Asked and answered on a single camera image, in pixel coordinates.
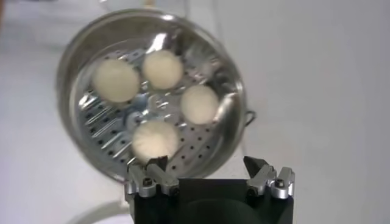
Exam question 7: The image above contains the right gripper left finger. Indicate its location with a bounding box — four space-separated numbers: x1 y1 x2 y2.
124 155 180 201

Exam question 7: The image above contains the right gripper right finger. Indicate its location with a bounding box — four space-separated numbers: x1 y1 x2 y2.
243 155 296 200

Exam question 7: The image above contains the white steamed baozi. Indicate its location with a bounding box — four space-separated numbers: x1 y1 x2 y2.
130 120 180 164
92 58 141 103
179 84 221 126
141 49 185 91

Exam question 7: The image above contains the perforated steel steamer basket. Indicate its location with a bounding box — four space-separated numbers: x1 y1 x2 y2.
56 8 248 183

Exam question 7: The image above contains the white round plate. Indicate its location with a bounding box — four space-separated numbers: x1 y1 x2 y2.
65 200 132 224

